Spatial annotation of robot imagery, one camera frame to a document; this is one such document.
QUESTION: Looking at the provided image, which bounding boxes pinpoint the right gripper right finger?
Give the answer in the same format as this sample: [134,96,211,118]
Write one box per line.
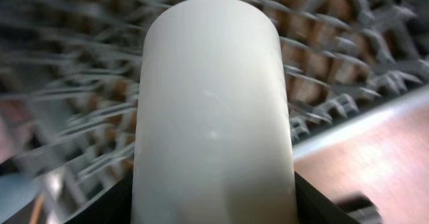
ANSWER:
[294,172,359,224]

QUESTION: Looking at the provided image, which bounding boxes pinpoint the white cup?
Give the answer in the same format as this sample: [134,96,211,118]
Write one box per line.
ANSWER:
[131,0,298,224]

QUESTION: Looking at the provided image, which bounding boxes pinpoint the grey dishwasher rack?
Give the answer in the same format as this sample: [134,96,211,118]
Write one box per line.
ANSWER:
[1,0,428,220]

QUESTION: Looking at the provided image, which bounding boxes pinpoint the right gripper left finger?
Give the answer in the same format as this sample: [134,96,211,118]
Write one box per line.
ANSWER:
[65,170,133,224]

